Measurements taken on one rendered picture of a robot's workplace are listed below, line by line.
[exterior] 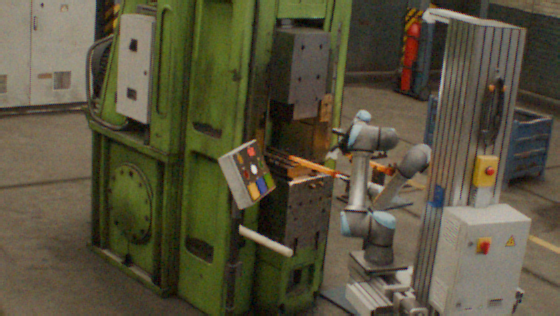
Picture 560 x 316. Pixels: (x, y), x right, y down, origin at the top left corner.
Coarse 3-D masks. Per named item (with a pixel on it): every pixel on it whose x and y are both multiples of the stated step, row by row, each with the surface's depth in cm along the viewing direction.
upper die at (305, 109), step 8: (272, 104) 455; (280, 104) 451; (288, 104) 446; (296, 104) 444; (304, 104) 449; (312, 104) 453; (272, 112) 456; (280, 112) 452; (288, 112) 447; (296, 112) 446; (304, 112) 450; (312, 112) 455
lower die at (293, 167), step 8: (272, 152) 476; (280, 152) 478; (272, 160) 466; (288, 160) 466; (272, 168) 463; (280, 168) 458; (288, 168) 454; (296, 168) 459; (304, 168) 464; (296, 176) 461
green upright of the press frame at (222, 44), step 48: (240, 0) 418; (192, 48) 452; (240, 48) 423; (192, 96) 458; (240, 96) 431; (192, 144) 463; (240, 144) 441; (192, 192) 476; (192, 240) 486; (192, 288) 485; (240, 288) 474
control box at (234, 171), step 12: (252, 144) 419; (228, 156) 395; (252, 156) 414; (228, 168) 396; (240, 168) 398; (264, 168) 422; (228, 180) 398; (240, 180) 396; (252, 180) 405; (240, 192) 397; (264, 192) 413; (240, 204) 399
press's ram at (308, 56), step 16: (288, 32) 431; (304, 32) 437; (320, 32) 444; (288, 48) 433; (304, 48) 436; (320, 48) 446; (288, 64) 434; (304, 64) 440; (320, 64) 449; (272, 80) 445; (288, 80) 436; (304, 80) 443; (320, 80) 453; (272, 96) 447; (288, 96) 438; (304, 96) 447; (320, 96) 456
